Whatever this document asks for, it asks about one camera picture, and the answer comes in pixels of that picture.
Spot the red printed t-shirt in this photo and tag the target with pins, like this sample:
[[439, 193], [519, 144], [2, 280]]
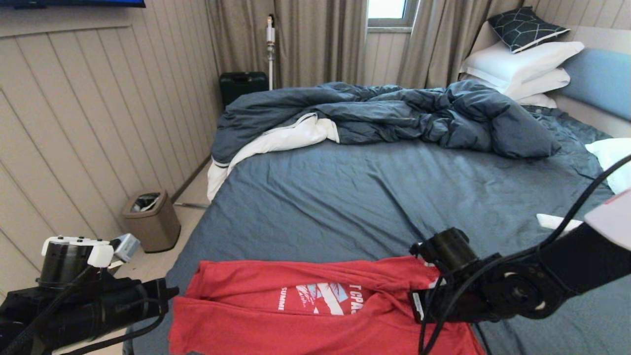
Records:
[[246, 305]]

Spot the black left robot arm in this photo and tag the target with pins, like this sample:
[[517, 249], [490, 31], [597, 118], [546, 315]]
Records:
[[59, 291]]

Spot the large white pillow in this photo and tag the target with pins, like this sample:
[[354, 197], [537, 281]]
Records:
[[514, 63]]

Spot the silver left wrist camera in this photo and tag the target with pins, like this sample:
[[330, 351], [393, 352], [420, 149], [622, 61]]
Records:
[[126, 247]]

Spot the black plastic bin liner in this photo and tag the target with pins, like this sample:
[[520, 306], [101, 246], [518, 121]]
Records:
[[146, 203]]

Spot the wall-mounted television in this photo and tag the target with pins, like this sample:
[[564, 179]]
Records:
[[74, 3]]

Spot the white flat remote control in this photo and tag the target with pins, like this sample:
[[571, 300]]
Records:
[[552, 222]]

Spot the window with grey frame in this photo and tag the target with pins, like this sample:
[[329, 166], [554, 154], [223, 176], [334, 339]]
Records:
[[389, 10]]

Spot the blue headboard cushion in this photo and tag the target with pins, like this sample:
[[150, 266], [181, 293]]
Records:
[[601, 78]]

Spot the white blanket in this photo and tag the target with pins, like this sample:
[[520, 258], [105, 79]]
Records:
[[296, 135]]

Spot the taupe trash bin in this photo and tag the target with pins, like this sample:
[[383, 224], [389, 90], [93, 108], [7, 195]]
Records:
[[157, 227]]

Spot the dark blue crumpled duvet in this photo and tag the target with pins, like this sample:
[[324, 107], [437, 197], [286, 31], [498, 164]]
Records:
[[394, 113]]

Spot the black suitcase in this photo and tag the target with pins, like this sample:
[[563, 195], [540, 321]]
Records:
[[241, 85]]

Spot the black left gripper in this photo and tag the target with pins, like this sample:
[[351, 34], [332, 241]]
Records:
[[128, 308]]

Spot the bed with blue sheet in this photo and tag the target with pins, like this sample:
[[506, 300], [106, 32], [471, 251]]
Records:
[[345, 197]]

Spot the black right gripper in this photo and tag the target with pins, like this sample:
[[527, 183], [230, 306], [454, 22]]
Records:
[[438, 305]]

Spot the white stick vacuum cleaner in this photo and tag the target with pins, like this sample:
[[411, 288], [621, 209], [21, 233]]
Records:
[[270, 43]]

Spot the dark geometric patterned cushion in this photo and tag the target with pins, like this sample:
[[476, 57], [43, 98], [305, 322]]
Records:
[[524, 28]]

